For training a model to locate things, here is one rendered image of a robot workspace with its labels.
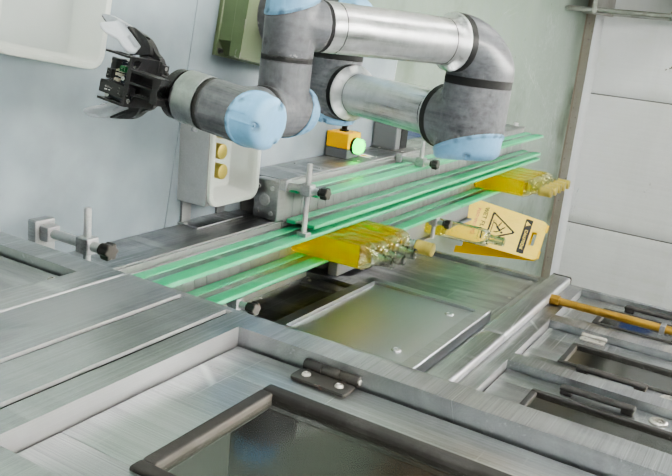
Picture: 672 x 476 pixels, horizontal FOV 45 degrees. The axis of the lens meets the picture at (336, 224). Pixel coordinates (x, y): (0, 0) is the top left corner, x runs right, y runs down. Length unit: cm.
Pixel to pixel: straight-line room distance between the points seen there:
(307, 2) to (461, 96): 36
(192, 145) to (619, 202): 628
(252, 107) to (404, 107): 50
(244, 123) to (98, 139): 57
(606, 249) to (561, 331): 574
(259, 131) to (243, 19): 72
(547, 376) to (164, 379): 117
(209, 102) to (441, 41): 41
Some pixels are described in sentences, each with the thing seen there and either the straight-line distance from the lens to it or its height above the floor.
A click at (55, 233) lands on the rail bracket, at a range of 136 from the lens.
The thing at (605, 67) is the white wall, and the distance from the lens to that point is 765.
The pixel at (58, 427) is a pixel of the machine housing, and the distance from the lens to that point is 68.
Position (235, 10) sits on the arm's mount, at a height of 79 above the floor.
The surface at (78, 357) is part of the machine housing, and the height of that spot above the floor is 137.
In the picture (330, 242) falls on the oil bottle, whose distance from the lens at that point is 187.
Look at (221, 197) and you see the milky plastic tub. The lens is 177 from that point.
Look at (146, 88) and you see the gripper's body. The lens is 114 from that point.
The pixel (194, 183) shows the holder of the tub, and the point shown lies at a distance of 173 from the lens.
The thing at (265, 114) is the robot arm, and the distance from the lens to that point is 105.
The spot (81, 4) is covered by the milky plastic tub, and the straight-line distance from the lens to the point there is 150.
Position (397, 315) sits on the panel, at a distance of 189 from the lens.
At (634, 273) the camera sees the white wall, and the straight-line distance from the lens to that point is 781.
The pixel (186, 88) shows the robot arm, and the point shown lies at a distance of 111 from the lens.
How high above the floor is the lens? 188
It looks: 28 degrees down
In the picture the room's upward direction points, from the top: 104 degrees clockwise
